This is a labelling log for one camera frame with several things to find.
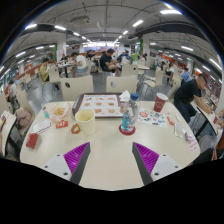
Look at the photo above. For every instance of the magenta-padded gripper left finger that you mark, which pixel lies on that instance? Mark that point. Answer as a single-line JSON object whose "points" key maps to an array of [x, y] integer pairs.
{"points": [[60, 165]]}

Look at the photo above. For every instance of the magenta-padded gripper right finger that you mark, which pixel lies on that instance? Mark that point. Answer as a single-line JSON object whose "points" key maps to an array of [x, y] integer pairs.
{"points": [[163, 165]]}

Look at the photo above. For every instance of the clear blue-capped water bottle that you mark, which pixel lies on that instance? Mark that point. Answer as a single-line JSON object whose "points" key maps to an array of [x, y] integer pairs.
{"points": [[130, 115]]}

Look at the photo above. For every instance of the white printed paper slip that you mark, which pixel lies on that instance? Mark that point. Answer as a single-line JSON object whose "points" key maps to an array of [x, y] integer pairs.
{"points": [[193, 145]]}

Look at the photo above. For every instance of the flat red box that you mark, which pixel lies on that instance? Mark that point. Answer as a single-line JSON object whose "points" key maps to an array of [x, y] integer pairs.
{"points": [[32, 140]]}

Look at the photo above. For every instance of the clear plastic packet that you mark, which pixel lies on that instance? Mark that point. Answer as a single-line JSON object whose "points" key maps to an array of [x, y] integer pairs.
{"points": [[181, 131]]}

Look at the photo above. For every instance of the flat round red coaster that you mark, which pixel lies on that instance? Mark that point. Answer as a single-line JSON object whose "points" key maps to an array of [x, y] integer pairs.
{"points": [[127, 133]]}

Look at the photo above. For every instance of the colourful printed leaflet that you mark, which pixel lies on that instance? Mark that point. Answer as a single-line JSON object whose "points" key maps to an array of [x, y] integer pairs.
{"points": [[151, 117]]}

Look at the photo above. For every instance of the clear bag with food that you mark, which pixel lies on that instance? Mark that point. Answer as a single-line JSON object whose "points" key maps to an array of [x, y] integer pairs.
{"points": [[59, 110]]}

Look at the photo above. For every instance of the pink bag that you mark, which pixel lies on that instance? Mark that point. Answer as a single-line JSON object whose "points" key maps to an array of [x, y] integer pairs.
{"points": [[22, 118]]}

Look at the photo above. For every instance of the red paper cup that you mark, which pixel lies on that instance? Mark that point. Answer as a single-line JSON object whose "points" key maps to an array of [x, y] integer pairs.
{"points": [[160, 102]]}

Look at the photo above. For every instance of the white neighbouring table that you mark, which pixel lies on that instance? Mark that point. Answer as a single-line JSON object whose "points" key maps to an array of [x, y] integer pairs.
{"points": [[8, 128]]}

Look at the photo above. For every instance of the dark brown food tray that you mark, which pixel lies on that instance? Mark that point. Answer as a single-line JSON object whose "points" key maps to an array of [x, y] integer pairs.
{"points": [[76, 103]]}

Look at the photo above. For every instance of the person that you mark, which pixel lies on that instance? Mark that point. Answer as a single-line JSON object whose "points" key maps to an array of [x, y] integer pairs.
{"points": [[185, 76], [44, 70], [12, 90], [80, 63], [190, 96], [106, 61]]}

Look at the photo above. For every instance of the printed paper tray liner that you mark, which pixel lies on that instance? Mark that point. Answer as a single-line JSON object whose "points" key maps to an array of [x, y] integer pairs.
{"points": [[100, 103]]}

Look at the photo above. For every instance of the crumpled white napkin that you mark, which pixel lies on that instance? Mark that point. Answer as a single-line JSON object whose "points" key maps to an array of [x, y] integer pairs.
{"points": [[125, 96]]}

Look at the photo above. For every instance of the far beige chairs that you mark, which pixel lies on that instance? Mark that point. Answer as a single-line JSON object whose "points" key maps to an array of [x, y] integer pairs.
{"points": [[155, 78]]}

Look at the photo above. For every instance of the ceiling air conditioner unit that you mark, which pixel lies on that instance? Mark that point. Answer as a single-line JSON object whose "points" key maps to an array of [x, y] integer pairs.
{"points": [[80, 20]]}

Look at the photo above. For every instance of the ceiling strip lights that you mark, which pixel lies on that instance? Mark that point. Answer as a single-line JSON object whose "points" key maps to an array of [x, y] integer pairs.
{"points": [[170, 12]]}

